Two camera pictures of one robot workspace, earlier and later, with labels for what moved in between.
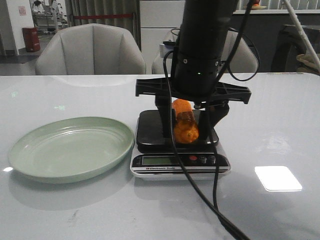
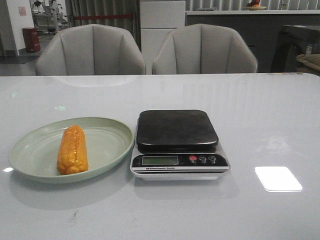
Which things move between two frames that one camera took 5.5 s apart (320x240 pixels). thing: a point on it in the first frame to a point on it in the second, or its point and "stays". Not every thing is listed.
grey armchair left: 91,49 stays
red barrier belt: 103,16 stays
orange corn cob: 186,129 to 72,157
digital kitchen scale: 155,158 stays
